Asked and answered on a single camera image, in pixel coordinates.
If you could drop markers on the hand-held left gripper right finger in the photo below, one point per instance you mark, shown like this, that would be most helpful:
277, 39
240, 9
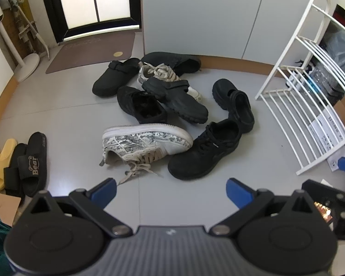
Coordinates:
238, 192

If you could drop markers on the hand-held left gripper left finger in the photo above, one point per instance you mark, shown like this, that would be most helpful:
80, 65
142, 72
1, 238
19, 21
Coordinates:
105, 191

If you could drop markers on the black lace-up sneaker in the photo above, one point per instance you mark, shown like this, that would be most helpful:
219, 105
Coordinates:
201, 155

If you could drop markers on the white patterned sneaker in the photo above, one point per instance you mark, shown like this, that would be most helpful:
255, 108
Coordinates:
149, 138
158, 72

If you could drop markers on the black fur-lined shoe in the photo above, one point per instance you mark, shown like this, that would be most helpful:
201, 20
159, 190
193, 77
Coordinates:
138, 103

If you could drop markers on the black chunky rubber clog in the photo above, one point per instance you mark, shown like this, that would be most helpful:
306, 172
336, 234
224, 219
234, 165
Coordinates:
233, 97
181, 103

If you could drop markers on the black buckle clog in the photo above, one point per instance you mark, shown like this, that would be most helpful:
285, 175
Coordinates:
166, 59
109, 83

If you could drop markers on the white shoe rack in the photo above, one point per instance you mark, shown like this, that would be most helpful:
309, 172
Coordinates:
277, 67

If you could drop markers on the white printed box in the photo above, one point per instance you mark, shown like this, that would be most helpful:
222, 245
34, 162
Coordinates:
325, 132

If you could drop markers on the black bear-print slide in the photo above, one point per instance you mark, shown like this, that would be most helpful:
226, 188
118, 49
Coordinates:
31, 166

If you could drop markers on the clear water bottle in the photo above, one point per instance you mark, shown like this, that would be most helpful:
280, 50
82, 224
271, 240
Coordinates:
325, 77

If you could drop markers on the white bottle dark cap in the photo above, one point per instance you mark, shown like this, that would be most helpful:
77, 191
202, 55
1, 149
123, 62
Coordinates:
291, 80

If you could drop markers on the grey plastic bag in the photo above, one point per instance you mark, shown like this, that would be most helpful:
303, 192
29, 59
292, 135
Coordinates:
342, 46

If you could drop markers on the brown doormat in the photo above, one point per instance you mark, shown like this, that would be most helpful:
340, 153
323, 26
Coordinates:
89, 51

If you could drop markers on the white standing fan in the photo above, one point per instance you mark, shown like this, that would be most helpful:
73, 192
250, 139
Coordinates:
26, 63

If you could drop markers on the dark red box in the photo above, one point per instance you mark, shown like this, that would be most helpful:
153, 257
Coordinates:
342, 14

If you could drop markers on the black-framed glass door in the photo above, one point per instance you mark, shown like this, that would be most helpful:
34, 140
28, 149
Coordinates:
49, 11

